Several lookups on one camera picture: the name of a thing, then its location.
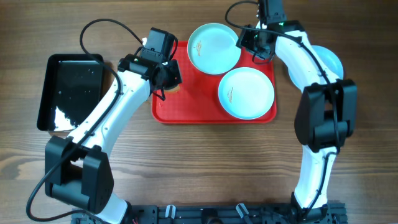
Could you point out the light blue plate back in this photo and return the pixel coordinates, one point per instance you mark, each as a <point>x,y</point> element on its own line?
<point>212,49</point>

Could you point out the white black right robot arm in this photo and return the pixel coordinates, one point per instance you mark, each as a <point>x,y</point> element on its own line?
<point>326,112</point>

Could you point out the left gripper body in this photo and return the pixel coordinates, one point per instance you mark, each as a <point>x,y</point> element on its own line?
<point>172,75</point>

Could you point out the light blue plate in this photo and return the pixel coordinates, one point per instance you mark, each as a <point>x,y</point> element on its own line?
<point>212,49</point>
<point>246,93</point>
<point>330,59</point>

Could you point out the black water tray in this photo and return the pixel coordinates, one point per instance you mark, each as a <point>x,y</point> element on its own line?
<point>72,89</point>

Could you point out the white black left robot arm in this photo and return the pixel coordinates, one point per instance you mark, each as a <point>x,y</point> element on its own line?
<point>77,169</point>

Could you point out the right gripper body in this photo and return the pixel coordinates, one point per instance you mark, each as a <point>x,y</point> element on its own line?
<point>250,40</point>

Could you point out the red serving tray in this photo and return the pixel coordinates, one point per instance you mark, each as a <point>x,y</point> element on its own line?
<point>196,99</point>

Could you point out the green and orange sponge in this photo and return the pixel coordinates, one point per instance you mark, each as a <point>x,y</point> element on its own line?
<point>173,90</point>

